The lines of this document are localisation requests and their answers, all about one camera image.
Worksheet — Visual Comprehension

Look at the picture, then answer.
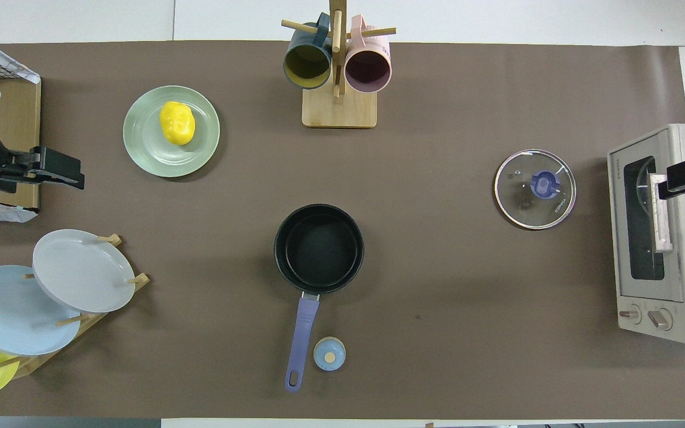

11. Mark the green plate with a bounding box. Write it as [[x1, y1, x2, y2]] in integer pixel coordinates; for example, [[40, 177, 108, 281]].
[[123, 86, 221, 178]]

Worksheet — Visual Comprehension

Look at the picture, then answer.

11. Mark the wooden mug tree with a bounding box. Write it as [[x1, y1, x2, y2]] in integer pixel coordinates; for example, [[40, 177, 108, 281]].
[[281, 0, 397, 129]]

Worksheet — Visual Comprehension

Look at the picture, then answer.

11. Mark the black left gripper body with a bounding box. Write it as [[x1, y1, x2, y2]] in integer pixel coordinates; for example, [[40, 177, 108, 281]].
[[0, 146, 84, 192]]

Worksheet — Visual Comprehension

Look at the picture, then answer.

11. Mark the brown table mat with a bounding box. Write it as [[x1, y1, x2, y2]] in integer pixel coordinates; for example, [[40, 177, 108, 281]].
[[0, 40, 685, 420]]

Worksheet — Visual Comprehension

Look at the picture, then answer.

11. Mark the beige toaster oven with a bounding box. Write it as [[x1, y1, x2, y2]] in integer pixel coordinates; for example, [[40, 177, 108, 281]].
[[607, 124, 685, 345]]

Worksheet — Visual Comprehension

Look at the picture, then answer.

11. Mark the small blue bell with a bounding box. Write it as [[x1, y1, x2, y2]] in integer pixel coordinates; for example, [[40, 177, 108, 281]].
[[313, 336, 347, 372]]

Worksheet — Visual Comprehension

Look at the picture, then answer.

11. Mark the glass lid blue knob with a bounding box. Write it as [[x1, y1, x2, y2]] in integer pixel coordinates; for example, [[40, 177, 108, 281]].
[[494, 149, 577, 230]]

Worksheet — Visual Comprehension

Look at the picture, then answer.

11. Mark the black pot blue handle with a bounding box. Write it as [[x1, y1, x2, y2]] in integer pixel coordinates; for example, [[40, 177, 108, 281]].
[[274, 204, 365, 392]]

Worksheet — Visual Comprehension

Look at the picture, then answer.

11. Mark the yellow lemon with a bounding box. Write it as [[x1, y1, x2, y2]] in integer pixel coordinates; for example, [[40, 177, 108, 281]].
[[159, 101, 196, 146]]

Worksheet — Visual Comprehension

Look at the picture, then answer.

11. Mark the grey plate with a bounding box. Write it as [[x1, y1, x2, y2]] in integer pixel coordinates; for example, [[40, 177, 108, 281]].
[[32, 229, 136, 314]]

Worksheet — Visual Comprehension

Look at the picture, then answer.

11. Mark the light blue plate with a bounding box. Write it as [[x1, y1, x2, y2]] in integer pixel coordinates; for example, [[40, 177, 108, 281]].
[[0, 265, 81, 357]]

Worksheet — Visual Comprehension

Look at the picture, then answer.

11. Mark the pink mug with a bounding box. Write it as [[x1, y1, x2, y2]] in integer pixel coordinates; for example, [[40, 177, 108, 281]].
[[344, 15, 392, 93]]

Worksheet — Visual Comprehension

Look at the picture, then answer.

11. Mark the dark teal mug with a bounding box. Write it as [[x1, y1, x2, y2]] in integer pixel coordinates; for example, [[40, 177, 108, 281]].
[[283, 13, 333, 90]]

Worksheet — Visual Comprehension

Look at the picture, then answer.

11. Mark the wooden plate rack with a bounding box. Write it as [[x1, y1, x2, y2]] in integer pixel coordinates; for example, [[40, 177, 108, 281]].
[[0, 234, 150, 381]]

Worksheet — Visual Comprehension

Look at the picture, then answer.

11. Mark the black wire basket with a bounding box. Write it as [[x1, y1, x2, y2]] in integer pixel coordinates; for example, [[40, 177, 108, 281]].
[[0, 51, 29, 81]]

